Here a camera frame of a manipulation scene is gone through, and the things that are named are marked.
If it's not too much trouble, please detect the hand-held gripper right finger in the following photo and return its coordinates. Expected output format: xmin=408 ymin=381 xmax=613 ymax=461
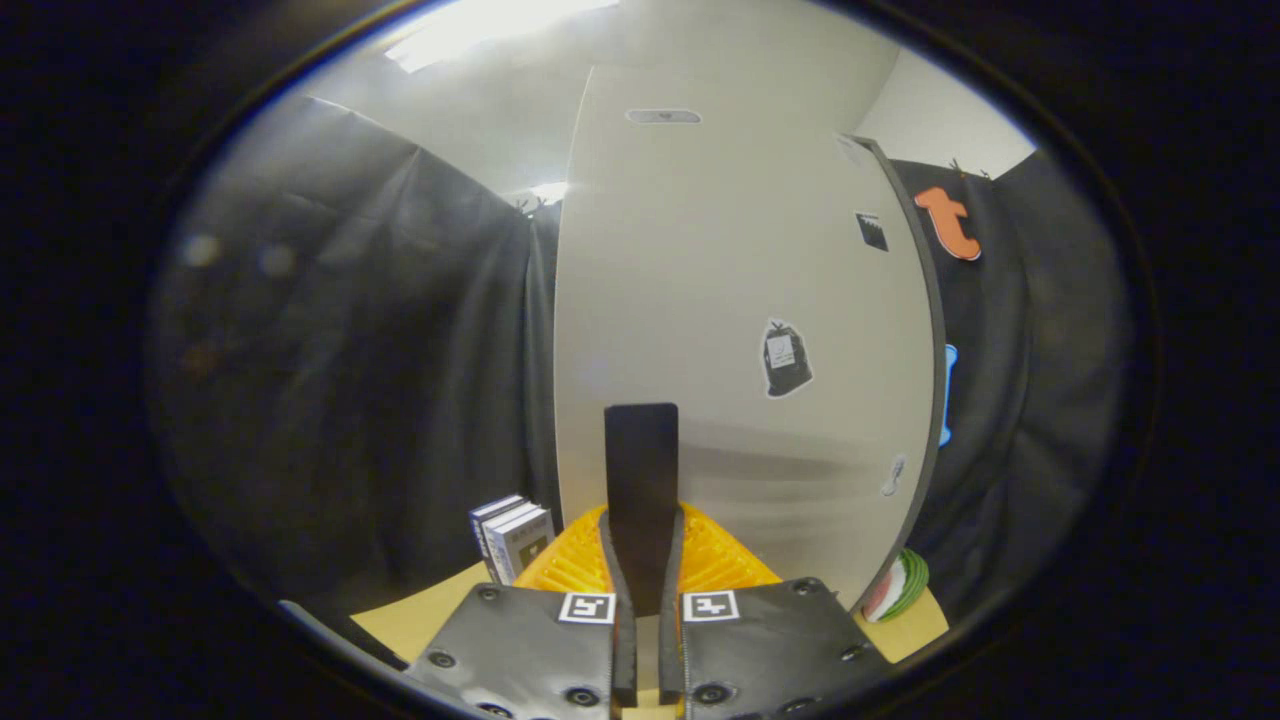
xmin=641 ymin=403 xmax=891 ymax=720

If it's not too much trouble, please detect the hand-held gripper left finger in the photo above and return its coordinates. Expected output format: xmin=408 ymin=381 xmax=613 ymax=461
xmin=405 ymin=403 xmax=643 ymax=720

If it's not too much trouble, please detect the white shoe cabinet door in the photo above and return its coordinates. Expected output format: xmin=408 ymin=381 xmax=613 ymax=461
xmin=553 ymin=65 xmax=936 ymax=611

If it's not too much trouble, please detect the grey shoe cabinet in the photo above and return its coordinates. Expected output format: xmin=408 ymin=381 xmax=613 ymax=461
xmin=553 ymin=65 xmax=948 ymax=611

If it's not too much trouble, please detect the grey cover book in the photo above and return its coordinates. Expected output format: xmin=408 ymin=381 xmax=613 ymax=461
xmin=493 ymin=506 xmax=556 ymax=586

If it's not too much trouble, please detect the blue white book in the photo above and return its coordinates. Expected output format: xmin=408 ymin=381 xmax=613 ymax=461
xmin=482 ymin=500 xmax=541 ymax=581
xmin=469 ymin=494 xmax=527 ymax=561

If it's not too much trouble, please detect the watermelon slice toy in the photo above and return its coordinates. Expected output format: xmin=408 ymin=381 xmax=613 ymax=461
xmin=862 ymin=548 xmax=931 ymax=624

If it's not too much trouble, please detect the black backdrop cloth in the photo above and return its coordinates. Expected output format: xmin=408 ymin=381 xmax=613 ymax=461
xmin=150 ymin=95 xmax=1131 ymax=626

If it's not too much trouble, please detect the ceiling light panel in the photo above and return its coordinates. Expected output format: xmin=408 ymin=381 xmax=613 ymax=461
xmin=385 ymin=0 xmax=621 ymax=73

